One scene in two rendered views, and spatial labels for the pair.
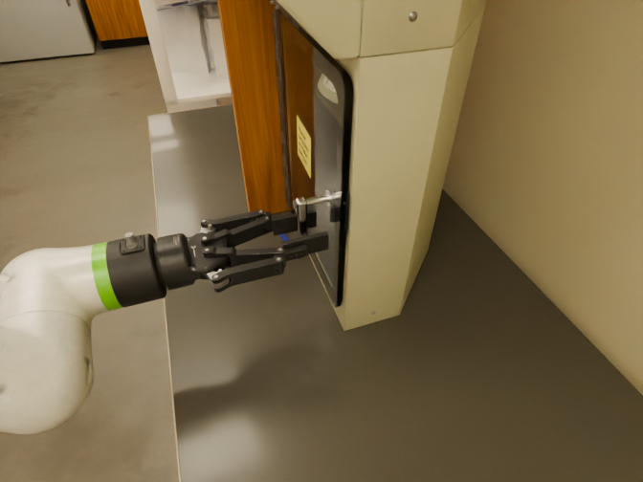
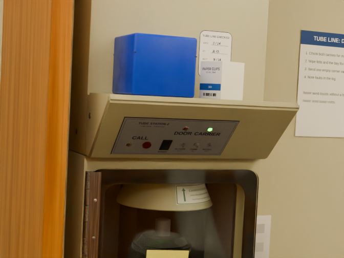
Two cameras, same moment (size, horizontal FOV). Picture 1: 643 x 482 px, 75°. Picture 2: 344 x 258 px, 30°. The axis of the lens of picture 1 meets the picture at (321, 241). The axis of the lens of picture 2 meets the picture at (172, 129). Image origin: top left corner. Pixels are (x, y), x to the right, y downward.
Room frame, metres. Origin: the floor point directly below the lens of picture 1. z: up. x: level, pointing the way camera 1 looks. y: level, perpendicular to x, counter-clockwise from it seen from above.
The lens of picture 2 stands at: (0.68, 1.08, 1.51)
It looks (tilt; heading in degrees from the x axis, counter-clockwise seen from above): 3 degrees down; 266
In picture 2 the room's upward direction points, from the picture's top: 3 degrees clockwise
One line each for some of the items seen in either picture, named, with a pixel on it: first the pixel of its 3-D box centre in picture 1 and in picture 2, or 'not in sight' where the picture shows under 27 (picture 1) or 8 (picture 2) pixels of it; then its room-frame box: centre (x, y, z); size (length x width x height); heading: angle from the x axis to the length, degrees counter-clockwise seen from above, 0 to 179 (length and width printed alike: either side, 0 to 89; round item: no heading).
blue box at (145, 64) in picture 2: not in sight; (153, 66); (0.65, 0.09, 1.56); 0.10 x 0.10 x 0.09; 19
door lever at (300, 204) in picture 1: (312, 220); not in sight; (0.48, 0.01, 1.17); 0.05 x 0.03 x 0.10; 109
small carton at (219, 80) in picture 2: not in sight; (221, 80); (0.54, 0.05, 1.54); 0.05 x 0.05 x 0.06; 37
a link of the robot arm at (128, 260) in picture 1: (140, 267); not in sight; (0.40, 0.25, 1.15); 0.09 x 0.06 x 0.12; 19
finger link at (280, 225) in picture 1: (294, 222); not in sight; (0.50, 0.04, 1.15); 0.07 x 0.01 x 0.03; 109
